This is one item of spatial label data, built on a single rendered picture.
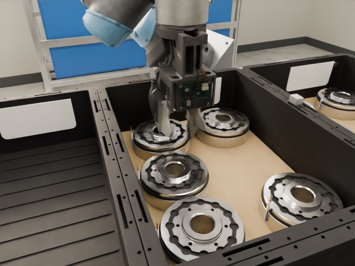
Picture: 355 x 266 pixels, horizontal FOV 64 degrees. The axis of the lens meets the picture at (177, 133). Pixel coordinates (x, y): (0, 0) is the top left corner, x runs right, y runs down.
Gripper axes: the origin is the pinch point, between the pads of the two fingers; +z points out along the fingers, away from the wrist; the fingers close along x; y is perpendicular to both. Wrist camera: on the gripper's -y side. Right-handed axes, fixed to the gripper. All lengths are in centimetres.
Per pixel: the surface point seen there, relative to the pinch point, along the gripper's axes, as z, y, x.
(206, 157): 2.0, 6.5, 3.1
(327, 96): -1.2, -1.1, 36.5
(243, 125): -1.1, 3.4, 12.2
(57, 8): 4, -179, -21
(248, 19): 45, -281, 196
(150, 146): -1.2, 4.3, -6.3
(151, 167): -1.0, 9.3, -7.6
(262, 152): 2.0, 8.7, 13.4
